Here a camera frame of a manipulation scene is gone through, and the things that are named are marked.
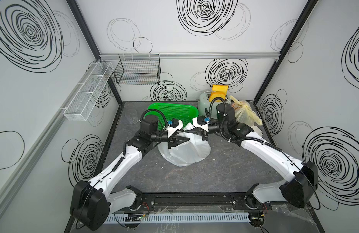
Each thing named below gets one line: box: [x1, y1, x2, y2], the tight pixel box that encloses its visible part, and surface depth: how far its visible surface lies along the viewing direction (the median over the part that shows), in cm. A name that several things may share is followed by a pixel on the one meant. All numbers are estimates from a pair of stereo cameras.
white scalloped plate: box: [251, 124, 264, 137], surface depth 101 cm
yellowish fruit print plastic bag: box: [229, 95, 263, 127], surface depth 88 cm
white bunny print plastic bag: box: [157, 122, 212, 167], surface depth 80 cm
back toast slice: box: [212, 84, 229, 96], surface depth 103 cm
